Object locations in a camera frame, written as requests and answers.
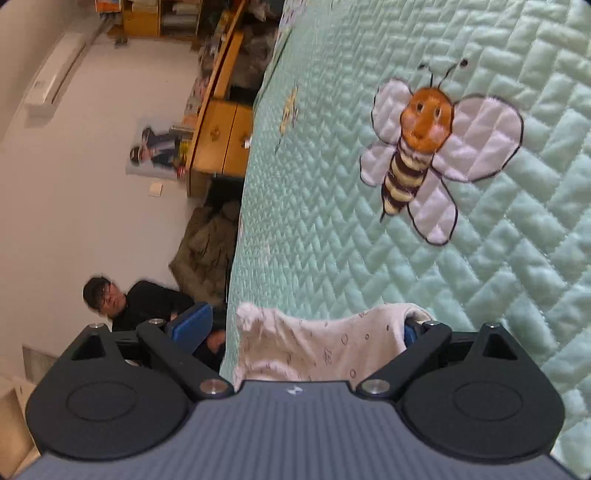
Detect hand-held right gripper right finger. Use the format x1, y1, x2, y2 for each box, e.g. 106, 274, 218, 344
355, 318, 520, 400

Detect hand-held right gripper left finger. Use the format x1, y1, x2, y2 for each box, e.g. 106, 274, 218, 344
69, 302, 234, 400

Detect cream printed pants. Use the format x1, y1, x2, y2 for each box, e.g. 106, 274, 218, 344
232, 301, 435, 393

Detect olive green jacket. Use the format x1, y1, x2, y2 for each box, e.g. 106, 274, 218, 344
168, 199, 242, 308

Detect green quilted bee bedspread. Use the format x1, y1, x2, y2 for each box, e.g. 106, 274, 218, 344
219, 0, 591, 467

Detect wooden desk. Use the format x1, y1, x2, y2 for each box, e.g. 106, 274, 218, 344
185, 0, 256, 199

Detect white plastic bag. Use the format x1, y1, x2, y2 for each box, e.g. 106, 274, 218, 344
235, 23, 280, 90

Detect white air conditioner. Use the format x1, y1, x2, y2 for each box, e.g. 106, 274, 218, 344
24, 17, 118, 108

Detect wooden bookshelf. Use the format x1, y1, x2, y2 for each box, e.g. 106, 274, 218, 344
95, 0, 204, 38

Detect wall poster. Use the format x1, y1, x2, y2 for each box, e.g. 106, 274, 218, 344
126, 124, 194, 180

